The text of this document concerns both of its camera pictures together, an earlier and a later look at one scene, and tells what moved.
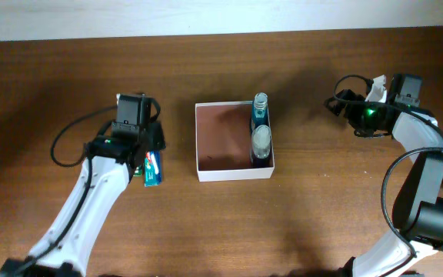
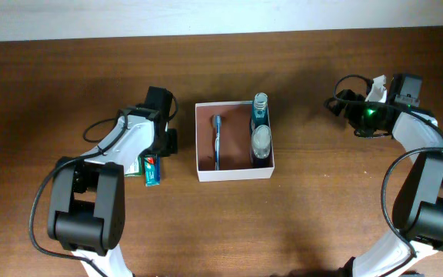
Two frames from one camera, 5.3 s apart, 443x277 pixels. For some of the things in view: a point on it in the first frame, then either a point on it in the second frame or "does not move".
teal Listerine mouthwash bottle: [261, 110] does not move
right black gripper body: [365, 118] does not move
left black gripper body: [154, 136] -> [166, 145]
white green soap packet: [138, 171] does not move
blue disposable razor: [158, 166] does not move
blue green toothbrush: [154, 162] -> [217, 144]
